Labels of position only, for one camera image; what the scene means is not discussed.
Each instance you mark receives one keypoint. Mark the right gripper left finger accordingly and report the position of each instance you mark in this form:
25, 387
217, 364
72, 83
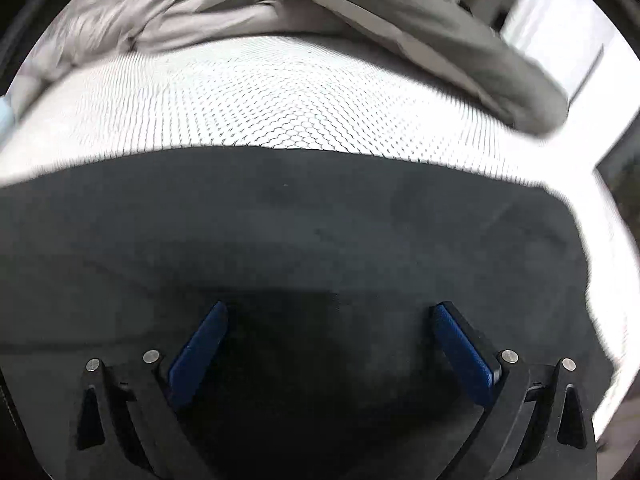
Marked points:
126, 422

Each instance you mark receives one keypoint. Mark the white honeycomb mattress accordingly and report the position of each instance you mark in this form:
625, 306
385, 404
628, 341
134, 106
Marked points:
332, 95

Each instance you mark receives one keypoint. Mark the dark grey duvet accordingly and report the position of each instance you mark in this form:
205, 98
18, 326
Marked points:
447, 41

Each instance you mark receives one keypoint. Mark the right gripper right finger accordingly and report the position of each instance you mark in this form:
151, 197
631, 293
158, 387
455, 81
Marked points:
534, 424

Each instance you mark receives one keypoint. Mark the black pants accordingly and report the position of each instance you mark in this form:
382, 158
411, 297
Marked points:
327, 264

